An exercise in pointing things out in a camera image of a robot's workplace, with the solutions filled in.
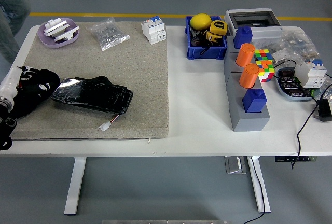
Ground light blue tray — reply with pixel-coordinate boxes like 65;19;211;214
274;67;322;102

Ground yellow ball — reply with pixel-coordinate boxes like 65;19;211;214
189;13;212;31

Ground grey electrical enclosure box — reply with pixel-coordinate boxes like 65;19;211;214
224;8;285;47

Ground clear bag of screws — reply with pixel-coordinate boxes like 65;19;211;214
85;17;131;52

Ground white circuit breaker blue switch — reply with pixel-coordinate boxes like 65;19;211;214
295;58;328;89
141;15;167;45

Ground orange cylinder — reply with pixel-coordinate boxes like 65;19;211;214
239;63;260;89
235;43;256;68

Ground blue plastic bin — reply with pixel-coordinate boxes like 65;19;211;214
185;15;228;60

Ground glossy black panel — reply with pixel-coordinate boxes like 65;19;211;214
50;75;134;115

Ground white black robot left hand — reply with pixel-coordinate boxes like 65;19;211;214
0;65;51;99

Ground grey-brown mat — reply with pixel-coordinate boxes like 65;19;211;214
10;21;171;141

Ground grey block holder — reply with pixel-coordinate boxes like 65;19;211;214
223;45;271;132

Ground clear bags of parts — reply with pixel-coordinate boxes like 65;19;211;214
259;28;320;65

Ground person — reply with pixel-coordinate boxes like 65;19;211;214
0;0;32;64

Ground black power adapter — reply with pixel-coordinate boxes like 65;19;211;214
313;99;332;122

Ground dark tool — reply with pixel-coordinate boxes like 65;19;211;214
190;26;212;55

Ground black modules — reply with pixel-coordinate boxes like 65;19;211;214
279;69;312;97

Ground white table leg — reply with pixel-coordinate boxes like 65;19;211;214
64;157;87;216
246;156;272;214

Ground black adapter cable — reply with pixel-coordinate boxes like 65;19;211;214
273;60;332;170

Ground blue block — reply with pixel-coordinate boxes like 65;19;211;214
233;25;253;49
242;88;268;114

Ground panel wire with white connector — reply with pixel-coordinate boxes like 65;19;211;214
98;114;121;131

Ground black floor cable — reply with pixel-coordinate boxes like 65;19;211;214
243;156;266;224

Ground yellow tape measure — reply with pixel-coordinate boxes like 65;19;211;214
204;31;221;44
209;19;228;37

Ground purple dish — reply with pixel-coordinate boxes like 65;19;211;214
37;18;80;49

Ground table control panel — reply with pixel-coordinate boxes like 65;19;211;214
274;156;317;162

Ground colourful puzzle cube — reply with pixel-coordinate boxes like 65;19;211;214
253;49;275;83

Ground white plastic bracket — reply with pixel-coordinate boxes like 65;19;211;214
53;26;80;44
44;19;68;37

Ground metal floor plate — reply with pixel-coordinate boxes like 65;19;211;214
224;156;247;175

